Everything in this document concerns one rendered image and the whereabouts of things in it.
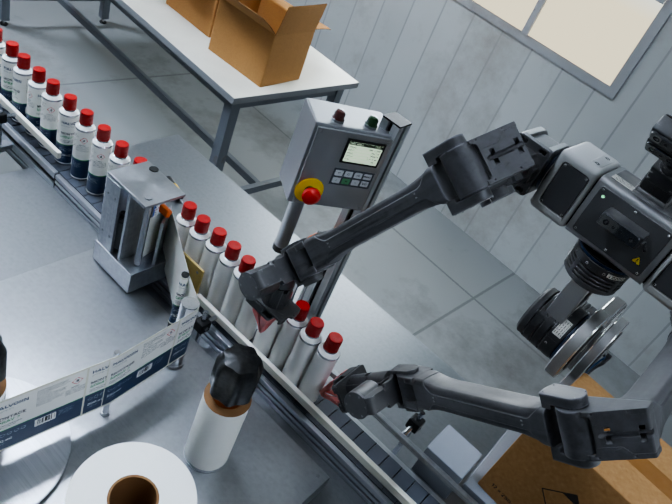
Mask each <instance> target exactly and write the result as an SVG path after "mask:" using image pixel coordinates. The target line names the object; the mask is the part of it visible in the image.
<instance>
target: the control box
mask: <svg viewBox="0 0 672 504"><path fill-rule="evenodd" d="M338 108H340V109H343V110H345V113H346V116H345V121H344V123H343V124H338V123H335V122H334V121H332V119H331V117H332V115H333V114H334V112H335V110H337V109H338ZM370 115H375V116H377V117H378V120H379V122H378V124H377V126H378V127H377V129H376V130H370V129H368V128H367V127H365V125H364V123H365V121H367V119H368V117H369V116H370ZM382 117H383V114H382V113H381V112H377V111H372V110H367V109H362V108H357V107H352V106H347V105H342V104H337V103H332V102H327V101H322V100H317V99H312V98H306V99H305V101H304V104H303V107H302V110H301V113H300V116H299V119H298V122H297V124H296V127H295V130H294V133H293V136H292V139H291V142H290V144H289V147H288V150H287V153H286V156H285V159H284V162H283V165H282V167H281V170H280V173H279V176H280V179H281V182H282V186H283V189H284V192H285V196H286V199H287V201H291V202H299V203H304V202H303V201H302V197H301V196H302V193H303V191H304V189H305V188H306V187H308V186H312V187H314V188H317V189H318V190H319V191H320V194H321V198H320V200H319V201H318V202H317V203H316V204H314V205H322V206H330V207H338V208H345V209H353V210H361V209H362V206H363V204H364V202H365V200H366V198H367V196H368V193H369V191H370V189H371V187H372V185H373V183H374V180H375V178H376V176H377V174H378V172H379V170H380V167H381V165H382V163H383V161H384V159H385V157H386V154H387V152H388V150H389V148H390V146H391V144H392V141H393V140H392V139H391V138H392V136H391V135H390V134H389V132H390V131H388V130H386V131H385V130H383V129H382V128H381V127H379V124H380V121H381V119H382ZM348 138H353V139H359V140H365V141H370V142H376V143H381V144H386V145H387V146H386V148H385V150H384V153H383V155H382V157H381V159H380V161H379V164H378V166H377V168H372V167H365V166H359V165H353V164H347V163H340V162H339V160H340V158H341V155H342V153H343V150H344V148H345V146H346V143H347V141H348ZM335 168H342V169H348V170H354V171H361V172H367V173H374V174H375V175H374V177H373V179H372V181H371V184H370V186H369V188H368V189H362V188H356V187H349V186H342V185H335V184H329V181H330V178H331V176H332V174H333V171H334V169H335Z"/></svg>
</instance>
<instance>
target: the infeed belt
mask: <svg viewBox="0 0 672 504"><path fill-rule="evenodd" d="M59 173H60V175H61V176H62V177H63V178H64V179H65V180H66V181H67V182H68V183H69V184H71V185H72V186H73V187H74V188H75V189H76V190H77V191H78V192H79V193H80V194H81V195H82V196H83V197H84V198H85V199H86V200H87V201H88V202H89V203H90V204H91V205H92V206H93V207H94V208H95V209H96V210H97V211H98V212H99V213H100V214H102V204H103V197H104V195H103V196H100V197H95V196H91V195H89V194H88V193H87V192H86V184H87V180H85V181H78V180H75V179H73V178H72V177H71V176H70V169H69V170H65V171H61V172H59ZM211 324H212V325H213V326H214V327H215V328H216V329H217V330H219V331H220V332H221V333H222V334H223V335H224V336H225V337H226V338H227V339H228V340H229V341H230V342H231V343H232V344H233V345H234V344H237V343H238V342H237V341H236V340H235V339H234V338H233V337H232V336H231V335H230V334H229V333H228V332H227V331H226V330H225V329H223V328H222V327H221V326H220V325H219V324H218V323H217V322H216V321H214V322H212V323H211ZM262 374H263V375H264V376H265V377H266V378H267V379H268V380H269V381H270V382H271V383H272V384H273V385H274V386H275V387H276V388H277V389H278V390H279V391H280V392H281V393H282V394H283V395H284V396H285V397H286V398H287V399H288V400H289V401H290V402H291V403H293V404H294V405H295V406H296V407H297V408H298V409H299V410H300V411H301V412H302V413H303V414H304V415H305V416H306V417H307V418H308V419H309V420H310V421H311V422H312V423H313V424H314V425H315V426H316V427H317V428H318V429H319V430H320V431H321V432H322V433H323V434H324V435H325V436H326V437H327V438H328V439H329V440H330V441H331V442H332V443H333V444H334V445H335V446H336V447H337V448H338V449H339V450H340V451H341V452H342V453H343V454H344V455H345V456H346V457H347V458H348V459H349V460H350V461H351V462H352V463H353V464H354V465H355V466H356V467H357V468H358V469H359V470H360V471H361V472H362V473H363V474H364V475H365V476H367V477H368V478H369V479H370V480H371V481H372V482H373V483H374V484H375V485H376V486H377V487H378V488H379V489H380V490H381V491H382V492H383V493H384V494H385V495H386V496H387V497H388V498H389V499H390V500H391V501H392V502H393V503H394V504H402V503H401V502H400V501H399V500H398V499H397V498H396V497H395V496H394V495H393V494H392V493H391V492H390V491H389V490H388V489H387V488H386V487H385V486H384V485H383V484H382V483H380V482H379V481H378V480H377V479H376V478H375V477H374V476H373V475H372V474H371V473H370V472H369V471H368V470H367V469H366V468H365V467H364V466H363V465H362V464H361V463H360V462H359V461H358V460H357V459H356V458H355V457H354V456H353V455H352V454H351V453H350V452H349V451H348V450H347V449H346V448H345V447H344V446H343V445H342V444H341V443H340V442H339V441H338V440H337V439H336V438H335V437H334V436H333V435H332V434H331V433H330V432H329V431H327V430H326V429H325V428H324V427H323V426H322V425H321V424H320V423H319V422H318V421H317V420H316V419H315V418H314V417H313V416H312V415H311V414H310V413H309V412H308V411H307V410H306V409H305V408H304V407H303V406H302V405H301V404H300V403H299V402H298V401H297V400H296V399H295V398H294V397H293V396H292V395H291V394H290V393H289V392H288V391H287V390H286V389H285V388H284V387H283V386H282V385H281V384H280V383H279V382H278V381H277V380H275V379H274V378H273V377H272V376H271V375H270V374H269V373H268V372H267V371H266V370H265V369H264V370H263V372H262ZM314 404H315V405H316V406H317V407H318V408H319V409H320V410H321V411H322V412H323V413H324V414H325V415H326V416H327V417H328V418H329V419H330V420H331V421H332V422H333V423H334V424H335V425H336V426H337V427H338V428H339V429H340V430H341V431H342V432H343V433H344V434H345V435H347V436H348V437H349V438H350V439H351V440H352V441H353V442H354V443H355V444H356V445H357V446H358V447H359V448H360V449H361V450H362V451H363V452H364V453H365V454H366V455H367V456H368V457H369V458H370V459H371V460H372V461H373V462H374V463H375V464H376V465H377V466H378V467H379V468H381V469H382V470H383V471H384V472H385V473H386V474H387V475H388V476H389V477H390V478H391V479H392V480H393V481H394V482H395V483H396V484H397V485H398V486H399V487H400V488H401V489H402V490H403V491H404V492H405V493H406V494H407V495H408V496H409V497H410V498H411V499H412V500H413V501H415V502H416V503H417V504H440V503H439V502H438V501H437V500H436V499H435V498H434V497H433V496H432V495H430V494H429V495H428V492H427V491H426V490H425V489H424V488H423V487H422V486H421V485H420V484H419V483H418V482H417V481H415V479H414V478H413V477H412V476H411V475H410V474H408V473H407V472H406V471H405V470H404V469H403V468H402V467H401V466H400V465H399V464H398V463H397V462H396V461H395V460H394V459H393V458H392V457H391V456H389V454H388V453H387V452H385V451H384V450H383V449H382V448H381V447H380V446H379V445H378V444H376V442H375V441H374V440H373V439H372V438H371V437H370V436H369V435H368V434H367V433H366V432H365V431H364V432H363V430H362V429H361V428H360V427H359V426H358V425H357V424H356V423H355V422H354V421H353V420H351V418H350V417H349V416H348V415H347V414H346V413H342V412H341V411H340V408H339V407H338V406H337V405H335V404H334V403H333V402H332V401H330V400H328V399H326V398H324V397H322V396H321V394H320V395H319V397H318V398H317V401H316V402H315V403H314ZM338 408H339V409H338ZM337 409H338V410H337ZM350 420H351V421H350ZM349 421H350V422H349ZM362 432H363V433H362ZM375 444H376V445H375ZM374 445H375V446H374ZM388 456H389V457H388ZM387 457H388V458H387ZM401 468H402V469H401ZM400 469H401V470H400ZM414 481H415V482H414ZM413 482H414V483H413ZM427 495H428V496H427Z"/></svg>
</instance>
